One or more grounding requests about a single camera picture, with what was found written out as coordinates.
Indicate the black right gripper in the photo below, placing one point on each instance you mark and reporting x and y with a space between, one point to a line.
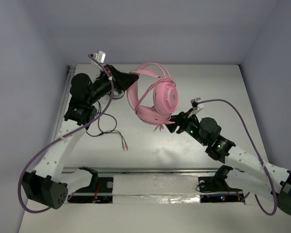
181 119

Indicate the metal base rail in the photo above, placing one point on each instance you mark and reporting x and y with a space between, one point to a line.
153 170

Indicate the pink headphones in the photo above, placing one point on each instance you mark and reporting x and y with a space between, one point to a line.
165 96

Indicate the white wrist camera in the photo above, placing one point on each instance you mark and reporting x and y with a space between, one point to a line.
98 56
196 106

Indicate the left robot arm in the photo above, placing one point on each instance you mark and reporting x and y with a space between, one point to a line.
46 184

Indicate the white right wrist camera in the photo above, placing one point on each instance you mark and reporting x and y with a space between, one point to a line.
196 106

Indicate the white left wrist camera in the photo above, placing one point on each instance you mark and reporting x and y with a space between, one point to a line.
98 56

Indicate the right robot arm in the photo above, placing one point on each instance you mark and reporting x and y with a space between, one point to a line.
244 171

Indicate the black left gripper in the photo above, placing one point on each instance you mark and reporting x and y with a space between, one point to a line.
115 79

